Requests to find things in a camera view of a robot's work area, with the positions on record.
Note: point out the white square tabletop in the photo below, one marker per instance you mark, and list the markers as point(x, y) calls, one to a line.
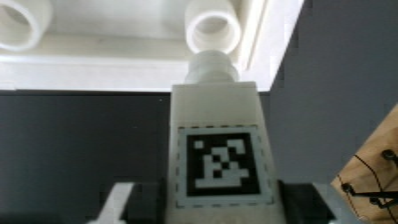
point(111, 45)

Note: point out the white table leg with tag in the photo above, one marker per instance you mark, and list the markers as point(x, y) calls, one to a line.
point(223, 189)

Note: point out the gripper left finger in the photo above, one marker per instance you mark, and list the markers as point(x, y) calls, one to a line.
point(132, 203)

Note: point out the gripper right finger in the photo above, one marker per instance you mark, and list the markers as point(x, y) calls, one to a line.
point(312, 205)

